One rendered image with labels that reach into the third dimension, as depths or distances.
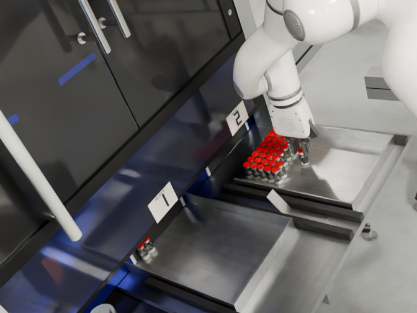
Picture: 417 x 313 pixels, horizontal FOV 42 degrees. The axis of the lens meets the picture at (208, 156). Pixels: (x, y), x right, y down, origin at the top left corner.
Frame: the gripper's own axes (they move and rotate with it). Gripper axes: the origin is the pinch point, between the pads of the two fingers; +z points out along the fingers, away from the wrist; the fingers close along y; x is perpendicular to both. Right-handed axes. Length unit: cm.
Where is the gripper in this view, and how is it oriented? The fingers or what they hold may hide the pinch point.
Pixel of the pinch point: (300, 146)
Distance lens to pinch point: 144.9
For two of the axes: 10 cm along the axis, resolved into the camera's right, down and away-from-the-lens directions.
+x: 5.6, -6.3, 5.4
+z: 3.2, 7.6, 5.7
